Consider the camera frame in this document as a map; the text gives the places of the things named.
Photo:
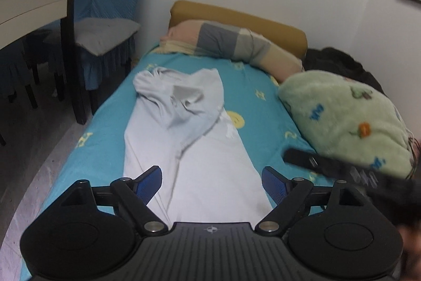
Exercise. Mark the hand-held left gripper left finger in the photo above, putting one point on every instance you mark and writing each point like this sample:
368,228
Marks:
149,182

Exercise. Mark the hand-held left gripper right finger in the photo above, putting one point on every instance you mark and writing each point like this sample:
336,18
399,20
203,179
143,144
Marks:
274,184

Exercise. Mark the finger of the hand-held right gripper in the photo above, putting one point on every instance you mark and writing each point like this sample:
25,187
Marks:
302,159

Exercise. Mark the white t-shirt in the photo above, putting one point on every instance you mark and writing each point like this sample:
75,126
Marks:
210,162

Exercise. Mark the green fleece blanket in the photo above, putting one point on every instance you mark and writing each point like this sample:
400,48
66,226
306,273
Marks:
329,116

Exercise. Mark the bed with teal sheet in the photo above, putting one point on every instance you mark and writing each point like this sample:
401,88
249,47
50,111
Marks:
108,116

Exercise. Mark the dark cloth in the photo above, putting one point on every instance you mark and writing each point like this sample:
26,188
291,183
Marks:
332,62

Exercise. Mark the plaid pillow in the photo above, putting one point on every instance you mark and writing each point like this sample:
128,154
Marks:
223,40

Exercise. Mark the grey seat cushion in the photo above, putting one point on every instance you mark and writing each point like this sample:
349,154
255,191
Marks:
105,34

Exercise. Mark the brown headboard cushion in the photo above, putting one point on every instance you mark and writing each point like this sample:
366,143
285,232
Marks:
230,12

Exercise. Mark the white table with black legs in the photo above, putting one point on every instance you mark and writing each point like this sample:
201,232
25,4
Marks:
26,1

